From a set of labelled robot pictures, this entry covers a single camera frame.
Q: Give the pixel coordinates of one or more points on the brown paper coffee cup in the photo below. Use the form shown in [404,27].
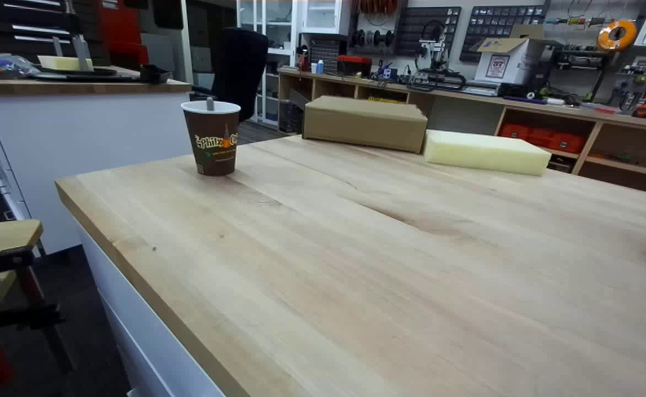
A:
[212,134]

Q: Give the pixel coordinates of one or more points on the grey marker in cup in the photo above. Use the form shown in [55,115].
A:
[210,105]

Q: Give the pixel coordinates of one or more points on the long wooden shelf bench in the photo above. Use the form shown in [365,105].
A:
[581,141]

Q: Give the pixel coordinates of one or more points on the pale yellow foam block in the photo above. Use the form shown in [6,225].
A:
[487,153]

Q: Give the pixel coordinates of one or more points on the orange tape roll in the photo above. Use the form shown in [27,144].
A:
[619,36]

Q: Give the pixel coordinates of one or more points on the white open cardboard box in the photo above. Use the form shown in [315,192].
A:
[504,61]

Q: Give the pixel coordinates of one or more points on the brown cardboard box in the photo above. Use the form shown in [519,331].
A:
[362,122]

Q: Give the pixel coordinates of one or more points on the black office chair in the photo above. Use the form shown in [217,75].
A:
[239,63]

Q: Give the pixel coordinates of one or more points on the white counter cabinet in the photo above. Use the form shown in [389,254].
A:
[62,128]

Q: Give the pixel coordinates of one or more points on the small wooden side table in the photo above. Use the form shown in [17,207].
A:
[24,300]

